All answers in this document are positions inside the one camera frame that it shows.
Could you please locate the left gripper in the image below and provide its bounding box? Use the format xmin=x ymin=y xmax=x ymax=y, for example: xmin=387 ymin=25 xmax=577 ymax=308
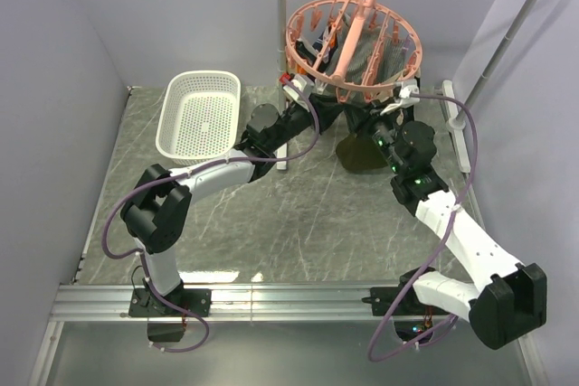
xmin=269 ymin=93 xmax=343 ymax=152

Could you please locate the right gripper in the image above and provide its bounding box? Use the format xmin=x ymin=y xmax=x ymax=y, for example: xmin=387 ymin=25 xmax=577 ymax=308
xmin=341 ymin=98 xmax=406 ymax=175

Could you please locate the olive green underwear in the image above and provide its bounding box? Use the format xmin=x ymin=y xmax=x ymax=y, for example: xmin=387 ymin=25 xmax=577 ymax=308
xmin=336 ymin=133 xmax=388 ymax=174

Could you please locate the pink round clip hanger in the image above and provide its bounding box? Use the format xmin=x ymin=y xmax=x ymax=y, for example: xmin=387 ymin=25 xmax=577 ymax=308
xmin=284 ymin=0 xmax=423 ymax=113

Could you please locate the black underwear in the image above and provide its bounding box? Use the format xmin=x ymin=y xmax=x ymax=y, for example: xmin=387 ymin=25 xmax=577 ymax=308
xmin=392 ymin=70 xmax=421 ymax=127

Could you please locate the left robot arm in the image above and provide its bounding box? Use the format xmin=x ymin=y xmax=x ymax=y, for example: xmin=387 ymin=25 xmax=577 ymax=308
xmin=120 ymin=94 xmax=343 ymax=315

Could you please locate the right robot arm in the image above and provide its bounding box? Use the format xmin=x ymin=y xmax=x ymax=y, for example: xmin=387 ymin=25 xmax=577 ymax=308
xmin=355 ymin=106 xmax=547 ymax=350

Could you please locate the navy hanging underwear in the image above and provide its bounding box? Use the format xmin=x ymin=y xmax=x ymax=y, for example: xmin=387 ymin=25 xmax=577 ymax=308
xmin=295 ymin=25 xmax=338 ymax=72

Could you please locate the grey striped hanging underwear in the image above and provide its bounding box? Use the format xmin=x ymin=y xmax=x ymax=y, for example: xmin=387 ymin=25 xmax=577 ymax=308
xmin=326 ymin=25 xmax=417 ymax=93

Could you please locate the white plastic basket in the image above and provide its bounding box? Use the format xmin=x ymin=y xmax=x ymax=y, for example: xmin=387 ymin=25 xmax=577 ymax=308
xmin=155 ymin=71 xmax=242 ymax=165

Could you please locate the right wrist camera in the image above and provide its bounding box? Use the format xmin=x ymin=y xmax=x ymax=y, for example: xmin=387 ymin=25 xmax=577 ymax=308
xmin=393 ymin=79 xmax=420 ymax=109

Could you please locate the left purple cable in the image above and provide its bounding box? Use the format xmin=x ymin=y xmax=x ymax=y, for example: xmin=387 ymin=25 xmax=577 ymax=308
xmin=102 ymin=85 xmax=321 ymax=354

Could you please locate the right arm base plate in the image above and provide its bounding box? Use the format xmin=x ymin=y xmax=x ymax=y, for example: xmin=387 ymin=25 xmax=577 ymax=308
xmin=362 ymin=287 xmax=435 ymax=316

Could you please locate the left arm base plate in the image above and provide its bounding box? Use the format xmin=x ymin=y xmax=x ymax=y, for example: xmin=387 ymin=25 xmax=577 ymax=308
xmin=128 ymin=287 xmax=212 ymax=318

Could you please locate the aluminium rail frame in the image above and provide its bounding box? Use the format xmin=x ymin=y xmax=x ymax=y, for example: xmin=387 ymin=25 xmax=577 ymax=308
xmin=26 ymin=85 xmax=551 ymax=386

